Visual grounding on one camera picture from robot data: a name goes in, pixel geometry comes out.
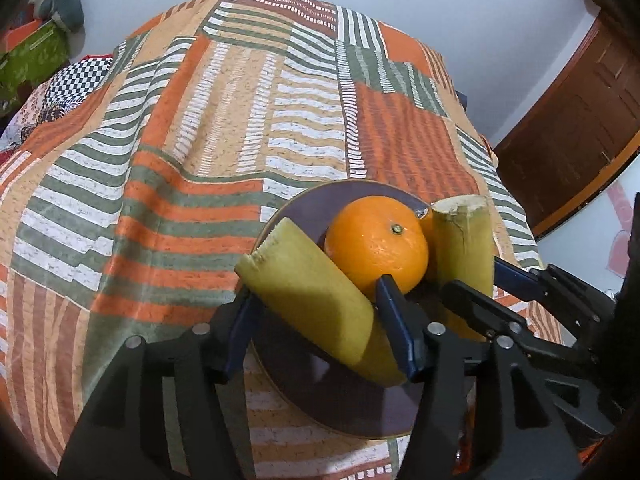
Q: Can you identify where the floral patterned cloth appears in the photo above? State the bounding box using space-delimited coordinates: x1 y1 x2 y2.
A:
0 84 88 153

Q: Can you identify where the striped patchwork blanket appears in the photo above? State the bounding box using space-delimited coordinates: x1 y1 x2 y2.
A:
0 0 546 480

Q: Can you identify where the yellow banana half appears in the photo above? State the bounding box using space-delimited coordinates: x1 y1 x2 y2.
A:
431 194 497 343
234 216 407 387

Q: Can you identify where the purple plate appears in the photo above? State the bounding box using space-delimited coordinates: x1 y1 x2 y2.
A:
248 179 436 440

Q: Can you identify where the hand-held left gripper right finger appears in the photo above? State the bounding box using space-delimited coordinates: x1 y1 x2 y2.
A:
374 275 584 480

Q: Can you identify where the green orange box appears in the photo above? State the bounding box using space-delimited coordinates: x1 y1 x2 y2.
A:
0 19 72 113

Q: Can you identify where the brown wooden door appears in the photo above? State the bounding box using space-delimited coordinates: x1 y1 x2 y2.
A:
492 10 640 239

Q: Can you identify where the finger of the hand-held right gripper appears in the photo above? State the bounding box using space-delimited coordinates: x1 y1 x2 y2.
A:
492 255 603 323
440 279 541 357

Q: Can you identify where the large orange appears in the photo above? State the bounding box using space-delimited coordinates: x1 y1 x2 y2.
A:
324 198 431 297

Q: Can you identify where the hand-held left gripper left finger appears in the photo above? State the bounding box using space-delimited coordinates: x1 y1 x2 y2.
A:
57 285 259 480

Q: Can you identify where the black white checkered cloth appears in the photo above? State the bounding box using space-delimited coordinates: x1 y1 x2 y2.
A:
47 54 122 107

